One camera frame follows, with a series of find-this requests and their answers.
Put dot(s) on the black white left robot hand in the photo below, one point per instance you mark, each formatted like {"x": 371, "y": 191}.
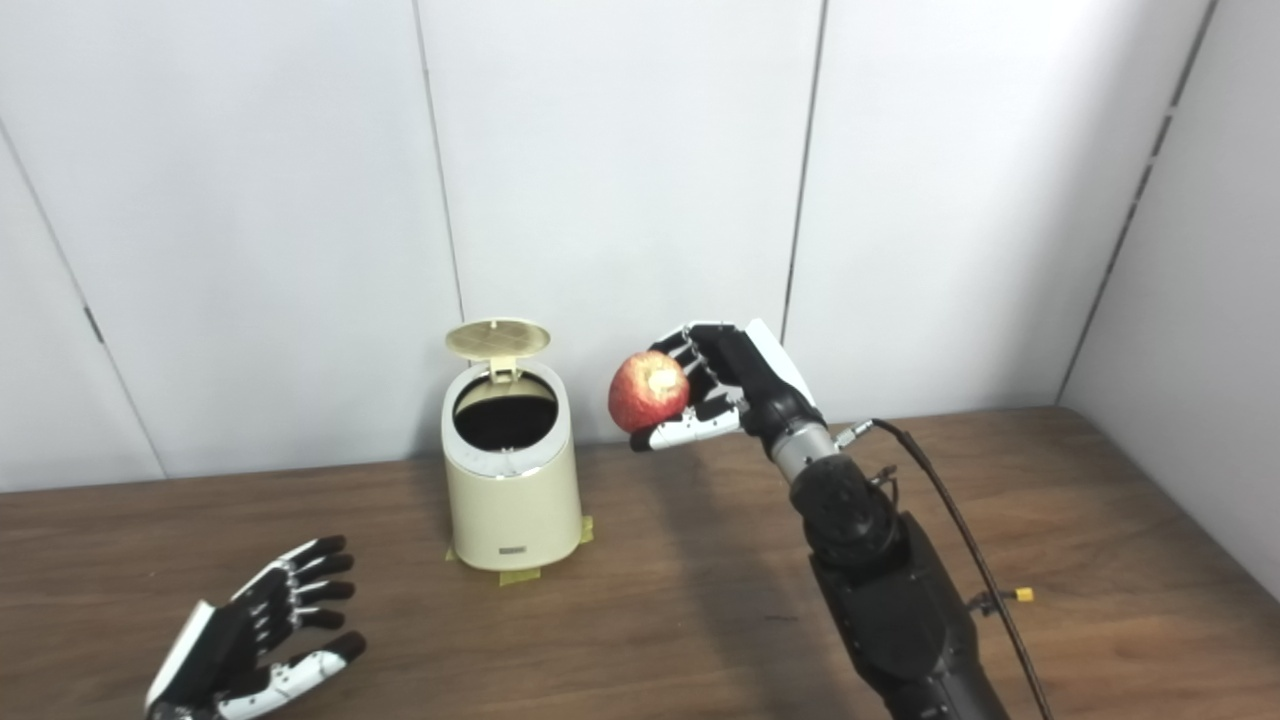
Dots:
{"x": 225, "y": 640}

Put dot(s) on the red apple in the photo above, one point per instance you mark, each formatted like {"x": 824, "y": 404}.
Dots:
{"x": 645, "y": 395}

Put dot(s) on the cream round bin lid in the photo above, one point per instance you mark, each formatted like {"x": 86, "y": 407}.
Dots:
{"x": 497, "y": 338}

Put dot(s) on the cream-colored bin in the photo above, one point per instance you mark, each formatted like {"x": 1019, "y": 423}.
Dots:
{"x": 512, "y": 510}

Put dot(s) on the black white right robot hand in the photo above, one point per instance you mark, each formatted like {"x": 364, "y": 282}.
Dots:
{"x": 760, "y": 385}

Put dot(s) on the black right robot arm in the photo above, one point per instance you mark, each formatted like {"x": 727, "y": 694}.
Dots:
{"x": 880, "y": 590}

